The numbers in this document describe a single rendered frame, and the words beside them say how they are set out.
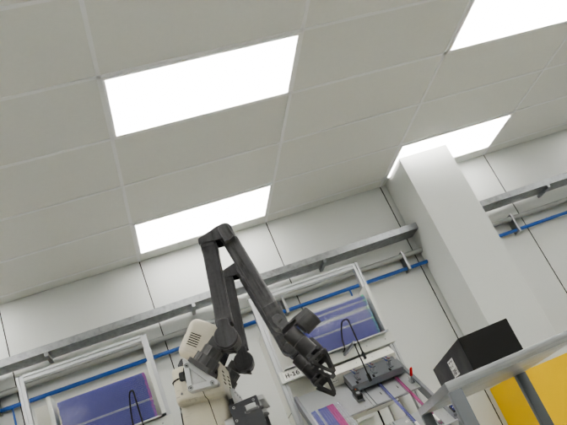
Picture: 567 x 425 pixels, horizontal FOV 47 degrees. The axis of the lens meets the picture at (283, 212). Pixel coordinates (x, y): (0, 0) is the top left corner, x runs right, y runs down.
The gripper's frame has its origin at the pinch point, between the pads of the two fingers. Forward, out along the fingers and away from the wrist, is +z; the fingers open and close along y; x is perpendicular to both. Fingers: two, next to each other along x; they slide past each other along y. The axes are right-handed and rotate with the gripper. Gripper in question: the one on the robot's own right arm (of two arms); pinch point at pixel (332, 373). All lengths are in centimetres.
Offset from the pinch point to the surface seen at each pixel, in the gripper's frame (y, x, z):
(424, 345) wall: 359, -124, -6
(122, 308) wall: 314, 38, -207
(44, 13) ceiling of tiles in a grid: 12, -31, -209
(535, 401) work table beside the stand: 54, -54, 57
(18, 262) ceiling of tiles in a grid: 237, 70, -259
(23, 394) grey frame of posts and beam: 163, 109, -143
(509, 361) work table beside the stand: -12, -38, 38
